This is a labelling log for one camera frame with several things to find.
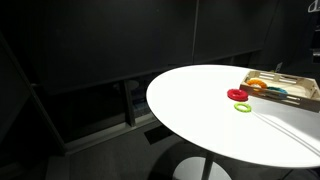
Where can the wooden slatted tray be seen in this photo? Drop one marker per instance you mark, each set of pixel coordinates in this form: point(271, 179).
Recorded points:
point(300, 101)

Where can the round table base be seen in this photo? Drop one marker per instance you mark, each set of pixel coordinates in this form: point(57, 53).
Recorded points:
point(186, 170)

